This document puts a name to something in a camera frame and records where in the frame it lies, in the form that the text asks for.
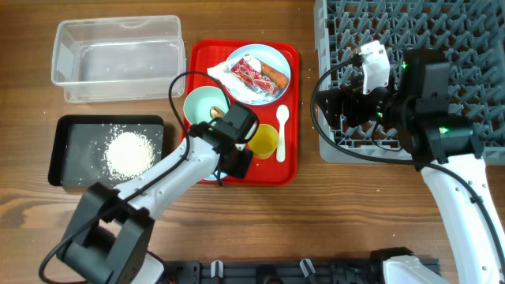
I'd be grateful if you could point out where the yellow plastic cup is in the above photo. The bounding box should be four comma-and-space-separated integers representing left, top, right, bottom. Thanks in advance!
248, 124, 279, 159

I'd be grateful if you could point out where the brown food scrap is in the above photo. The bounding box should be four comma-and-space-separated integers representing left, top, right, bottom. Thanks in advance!
210, 106, 226, 119

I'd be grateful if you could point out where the white plastic spoon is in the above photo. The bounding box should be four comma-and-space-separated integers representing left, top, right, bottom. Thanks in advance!
276, 105, 290, 163

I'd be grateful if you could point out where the mint green bowl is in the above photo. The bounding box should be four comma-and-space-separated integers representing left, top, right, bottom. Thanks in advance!
183, 86, 229, 124

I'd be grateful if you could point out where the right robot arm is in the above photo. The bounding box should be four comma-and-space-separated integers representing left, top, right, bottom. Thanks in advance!
310, 49, 504, 283

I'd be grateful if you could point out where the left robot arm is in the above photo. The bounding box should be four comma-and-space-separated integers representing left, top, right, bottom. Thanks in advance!
54, 103, 259, 283

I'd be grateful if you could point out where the grey dishwasher rack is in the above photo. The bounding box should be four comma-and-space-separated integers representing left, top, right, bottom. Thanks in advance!
313, 0, 504, 165

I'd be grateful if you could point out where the black waste tray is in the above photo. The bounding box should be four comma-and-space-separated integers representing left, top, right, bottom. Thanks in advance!
47, 114, 164, 190

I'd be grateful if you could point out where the light blue bowl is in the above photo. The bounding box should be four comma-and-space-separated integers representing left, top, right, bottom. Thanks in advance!
205, 172, 227, 181

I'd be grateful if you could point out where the white crumpled napkin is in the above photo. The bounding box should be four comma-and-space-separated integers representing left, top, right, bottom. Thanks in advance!
207, 61, 259, 97

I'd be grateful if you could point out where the orange carrot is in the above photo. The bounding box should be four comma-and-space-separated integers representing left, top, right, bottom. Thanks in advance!
260, 62, 290, 88

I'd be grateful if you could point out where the red plastic tray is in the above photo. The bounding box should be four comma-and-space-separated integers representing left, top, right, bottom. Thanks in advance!
189, 39, 300, 186

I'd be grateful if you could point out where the red snack wrapper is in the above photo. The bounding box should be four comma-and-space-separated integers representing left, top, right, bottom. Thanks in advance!
231, 55, 279, 95

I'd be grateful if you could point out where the light blue plate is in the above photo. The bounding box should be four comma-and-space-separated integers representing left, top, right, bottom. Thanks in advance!
226, 43, 291, 106

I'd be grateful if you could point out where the white rice pile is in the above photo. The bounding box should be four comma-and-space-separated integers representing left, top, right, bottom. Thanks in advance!
102, 125, 155, 181

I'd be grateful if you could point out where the clear plastic bin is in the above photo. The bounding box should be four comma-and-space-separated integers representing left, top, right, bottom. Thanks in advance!
51, 15, 186, 103

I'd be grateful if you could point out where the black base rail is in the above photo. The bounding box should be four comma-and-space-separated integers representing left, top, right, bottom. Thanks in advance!
161, 259, 383, 284

